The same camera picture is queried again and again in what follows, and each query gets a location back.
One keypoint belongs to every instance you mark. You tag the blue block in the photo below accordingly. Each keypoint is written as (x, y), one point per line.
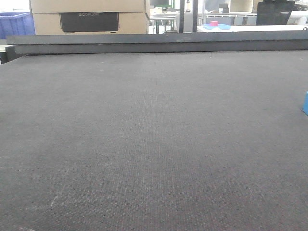
(305, 104)

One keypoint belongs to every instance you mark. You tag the black conveyor belt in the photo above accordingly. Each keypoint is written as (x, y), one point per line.
(154, 142)

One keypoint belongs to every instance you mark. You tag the small red block background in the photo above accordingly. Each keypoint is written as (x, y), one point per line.
(214, 23)

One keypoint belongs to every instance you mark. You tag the light blue tray background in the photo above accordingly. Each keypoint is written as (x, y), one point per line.
(217, 27)

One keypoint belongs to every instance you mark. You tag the cardboard EcoFlow box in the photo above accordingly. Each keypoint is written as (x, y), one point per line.
(59, 17)

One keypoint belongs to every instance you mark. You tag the black office chair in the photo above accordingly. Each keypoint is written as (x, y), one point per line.
(274, 12)

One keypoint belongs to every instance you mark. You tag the blue plastic crate background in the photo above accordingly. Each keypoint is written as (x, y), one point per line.
(16, 23)

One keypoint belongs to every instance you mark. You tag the black vertical post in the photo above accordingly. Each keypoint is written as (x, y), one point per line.
(181, 17)

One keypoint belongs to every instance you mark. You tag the dark conveyor side rail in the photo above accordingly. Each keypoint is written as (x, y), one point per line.
(160, 43)

